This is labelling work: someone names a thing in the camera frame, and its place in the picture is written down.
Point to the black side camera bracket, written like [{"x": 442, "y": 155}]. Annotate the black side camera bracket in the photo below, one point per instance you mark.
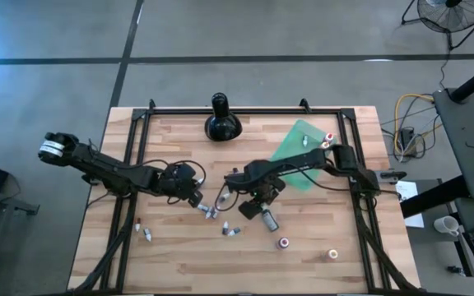
[
  {"x": 86, "y": 178},
  {"x": 393, "y": 174}
]

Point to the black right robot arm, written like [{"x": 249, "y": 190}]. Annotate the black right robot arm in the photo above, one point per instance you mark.
[{"x": 294, "y": 162}]

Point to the large orange-red coloring bottle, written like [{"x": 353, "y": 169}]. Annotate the large orange-red coloring bottle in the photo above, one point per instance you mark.
[{"x": 329, "y": 136}]

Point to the black vase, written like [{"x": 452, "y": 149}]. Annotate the black vase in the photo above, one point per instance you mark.
[{"x": 222, "y": 127}]

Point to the green plastic sheet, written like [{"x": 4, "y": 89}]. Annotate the green plastic sheet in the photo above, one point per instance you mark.
[{"x": 298, "y": 140}]

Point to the black equipment stand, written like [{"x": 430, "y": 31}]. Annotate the black equipment stand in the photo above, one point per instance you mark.
[{"x": 15, "y": 205}]

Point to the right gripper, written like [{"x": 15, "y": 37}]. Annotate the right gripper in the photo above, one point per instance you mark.
[{"x": 257, "y": 191}]

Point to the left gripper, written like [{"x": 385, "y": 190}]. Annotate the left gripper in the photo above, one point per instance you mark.
[{"x": 177, "y": 181}]

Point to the white paper sheet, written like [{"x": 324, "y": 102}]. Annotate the white paper sheet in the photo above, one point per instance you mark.
[{"x": 410, "y": 193}]

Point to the black aluminium table frame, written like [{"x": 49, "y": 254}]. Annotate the black aluminium table frame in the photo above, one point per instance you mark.
[{"x": 241, "y": 111}]

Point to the white mug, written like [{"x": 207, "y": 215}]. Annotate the white mug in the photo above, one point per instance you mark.
[{"x": 447, "y": 225}]

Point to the grey side table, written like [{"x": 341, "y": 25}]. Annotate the grey side table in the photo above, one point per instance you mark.
[{"x": 467, "y": 123}]

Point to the black power strip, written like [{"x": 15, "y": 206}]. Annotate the black power strip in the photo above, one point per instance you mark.
[{"x": 407, "y": 137}]

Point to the black floor fan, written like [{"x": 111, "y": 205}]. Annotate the black floor fan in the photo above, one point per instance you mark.
[{"x": 451, "y": 16}]

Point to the large green Chefmaster bottle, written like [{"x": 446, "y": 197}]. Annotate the large green Chefmaster bottle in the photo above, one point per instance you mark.
[{"x": 270, "y": 222}]

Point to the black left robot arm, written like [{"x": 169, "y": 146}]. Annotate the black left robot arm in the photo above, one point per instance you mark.
[{"x": 109, "y": 170}]

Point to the small black floor object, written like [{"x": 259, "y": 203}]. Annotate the small black floor object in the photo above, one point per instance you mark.
[{"x": 456, "y": 270}]

